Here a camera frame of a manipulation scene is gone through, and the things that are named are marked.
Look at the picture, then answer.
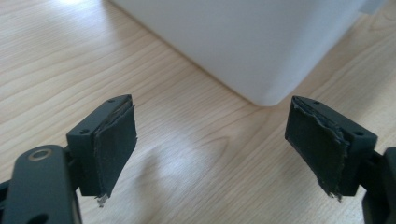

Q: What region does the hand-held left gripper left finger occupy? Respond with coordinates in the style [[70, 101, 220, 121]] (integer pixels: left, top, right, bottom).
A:
[[65, 94, 138, 208]]

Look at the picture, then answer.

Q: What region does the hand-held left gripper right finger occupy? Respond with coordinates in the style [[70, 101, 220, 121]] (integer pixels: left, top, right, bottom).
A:
[[284, 95, 379, 203]]

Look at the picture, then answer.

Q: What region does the white plastic box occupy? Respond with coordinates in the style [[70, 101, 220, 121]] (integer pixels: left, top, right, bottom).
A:
[[109, 0, 387, 107]]

